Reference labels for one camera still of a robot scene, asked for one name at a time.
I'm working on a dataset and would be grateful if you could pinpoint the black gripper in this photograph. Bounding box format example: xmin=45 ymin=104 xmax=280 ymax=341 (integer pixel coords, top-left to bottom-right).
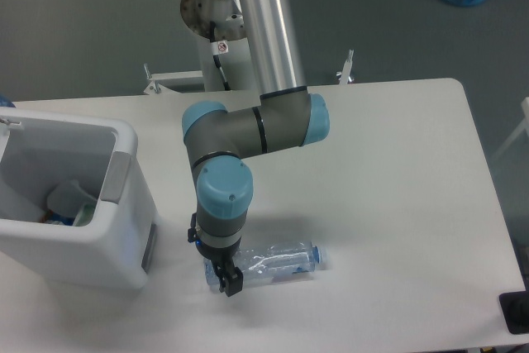
xmin=188 ymin=213 xmax=243 ymax=297

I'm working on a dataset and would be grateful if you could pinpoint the clear plastic water bottle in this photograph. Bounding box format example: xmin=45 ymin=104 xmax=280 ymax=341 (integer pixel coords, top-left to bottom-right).
xmin=203 ymin=238 xmax=329 ymax=294

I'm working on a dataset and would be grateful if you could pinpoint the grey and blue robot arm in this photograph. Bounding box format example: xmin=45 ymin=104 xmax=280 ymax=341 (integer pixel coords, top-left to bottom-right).
xmin=180 ymin=0 xmax=330 ymax=296

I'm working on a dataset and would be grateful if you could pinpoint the white plastic trash can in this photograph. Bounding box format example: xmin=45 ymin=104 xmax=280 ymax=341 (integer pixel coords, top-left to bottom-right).
xmin=1 ymin=107 xmax=157 ymax=289

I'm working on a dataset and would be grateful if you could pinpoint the blue and yellow snack packet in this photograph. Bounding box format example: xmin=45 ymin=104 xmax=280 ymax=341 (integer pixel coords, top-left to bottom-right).
xmin=40 ymin=211 xmax=74 ymax=226

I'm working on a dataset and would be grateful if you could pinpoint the black device at table corner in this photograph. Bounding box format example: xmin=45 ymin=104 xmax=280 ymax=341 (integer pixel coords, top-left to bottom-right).
xmin=499 ymin=291 xmax=528 ymax=335

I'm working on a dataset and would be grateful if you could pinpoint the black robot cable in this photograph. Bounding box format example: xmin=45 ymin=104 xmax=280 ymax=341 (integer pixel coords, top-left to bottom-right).
xmin=208 ymin=21 xmax=231 ymax=92

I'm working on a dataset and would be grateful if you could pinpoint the white table clamp bracket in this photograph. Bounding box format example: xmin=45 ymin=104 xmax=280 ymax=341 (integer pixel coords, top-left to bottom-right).
xmin=336 ymin=49 xmax=355 ymax=85

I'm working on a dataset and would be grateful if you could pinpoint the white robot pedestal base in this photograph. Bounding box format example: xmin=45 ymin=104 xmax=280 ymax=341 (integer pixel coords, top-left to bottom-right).
xmin=142 ymin=0 xmax=265 ymax=95

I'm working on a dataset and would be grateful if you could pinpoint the white frame at right edge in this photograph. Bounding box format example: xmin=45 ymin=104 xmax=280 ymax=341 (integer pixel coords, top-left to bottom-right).
xmin=491 ymin=98 xmax=528 ymax=162

